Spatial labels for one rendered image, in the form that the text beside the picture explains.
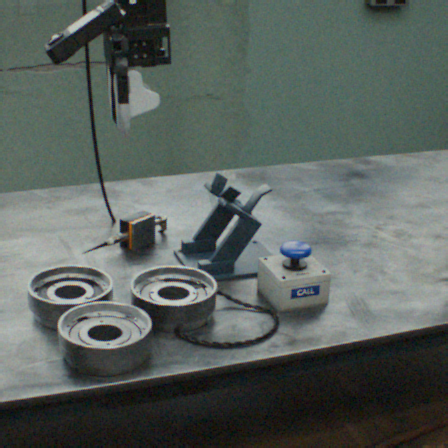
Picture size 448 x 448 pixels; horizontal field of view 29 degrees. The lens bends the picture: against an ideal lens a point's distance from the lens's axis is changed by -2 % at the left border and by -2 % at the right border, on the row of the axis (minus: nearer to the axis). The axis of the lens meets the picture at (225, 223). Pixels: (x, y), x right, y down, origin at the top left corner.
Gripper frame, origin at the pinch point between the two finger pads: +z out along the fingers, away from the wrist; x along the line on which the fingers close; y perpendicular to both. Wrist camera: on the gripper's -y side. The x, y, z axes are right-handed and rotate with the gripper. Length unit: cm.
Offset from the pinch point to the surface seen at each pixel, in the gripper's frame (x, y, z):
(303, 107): 148, 84, 38
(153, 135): 144, 32, 41
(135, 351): -34.8, -5.2, 16.2
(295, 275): -24.1, 17.1, 15.1
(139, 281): -19.2, -1.6, 15.2
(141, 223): -2.6, 1.9, 13.9
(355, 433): -19, 29, 45
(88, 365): -34.8, -10.5, 17.1
